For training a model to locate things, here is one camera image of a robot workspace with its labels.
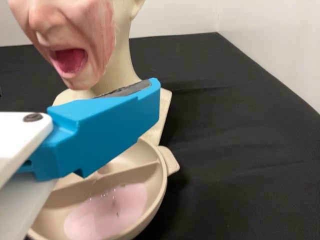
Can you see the dummy head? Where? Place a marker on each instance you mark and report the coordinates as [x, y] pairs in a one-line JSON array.
[[82, 45]]

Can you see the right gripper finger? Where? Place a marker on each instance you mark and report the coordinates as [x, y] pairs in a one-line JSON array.
[[100, 130]]

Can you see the beige divided bowl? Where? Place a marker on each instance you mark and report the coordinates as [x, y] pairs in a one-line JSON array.
[[140, 182]]

